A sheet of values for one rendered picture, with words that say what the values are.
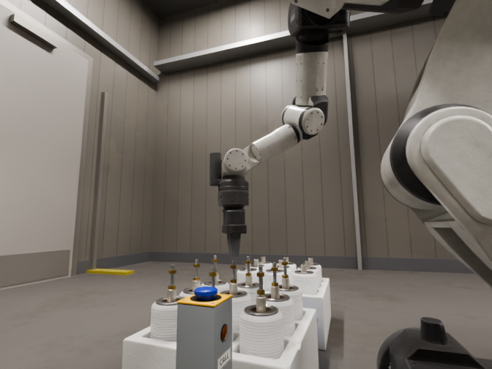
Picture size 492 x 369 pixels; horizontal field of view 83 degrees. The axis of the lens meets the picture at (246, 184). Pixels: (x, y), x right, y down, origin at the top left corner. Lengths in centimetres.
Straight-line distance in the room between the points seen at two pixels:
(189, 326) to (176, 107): 368
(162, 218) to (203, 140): 114
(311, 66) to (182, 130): 313
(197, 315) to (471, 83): 53
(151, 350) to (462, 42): 80
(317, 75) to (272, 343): 68
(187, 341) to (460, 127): 49
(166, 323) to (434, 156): 63
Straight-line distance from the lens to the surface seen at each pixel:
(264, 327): 64
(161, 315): 75
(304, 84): 87
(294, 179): 318
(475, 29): 56
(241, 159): 76
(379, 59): 360
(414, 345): 69
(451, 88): 52
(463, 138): 44
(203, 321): 49
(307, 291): 115
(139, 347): 76
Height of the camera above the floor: 44
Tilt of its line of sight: 8 degrees up
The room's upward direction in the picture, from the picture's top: straight up
